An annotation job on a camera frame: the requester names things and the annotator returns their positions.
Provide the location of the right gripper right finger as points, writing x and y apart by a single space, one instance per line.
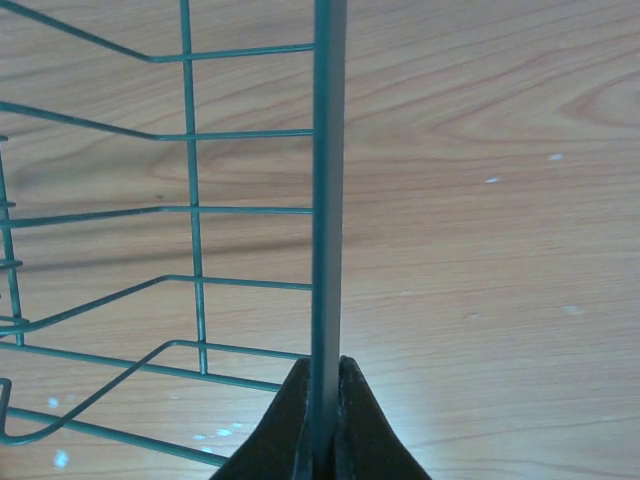
365 445

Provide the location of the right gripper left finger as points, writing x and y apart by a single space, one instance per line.
270 450

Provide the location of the black wire dish rack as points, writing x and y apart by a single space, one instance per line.
315 445

